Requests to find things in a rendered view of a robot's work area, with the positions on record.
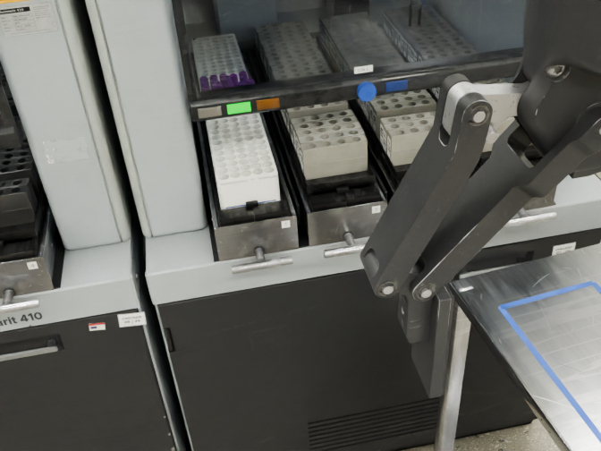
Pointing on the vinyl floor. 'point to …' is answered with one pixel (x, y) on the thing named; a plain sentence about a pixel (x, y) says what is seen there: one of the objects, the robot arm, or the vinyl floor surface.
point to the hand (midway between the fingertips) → (551, 338)
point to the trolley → (535, 343)
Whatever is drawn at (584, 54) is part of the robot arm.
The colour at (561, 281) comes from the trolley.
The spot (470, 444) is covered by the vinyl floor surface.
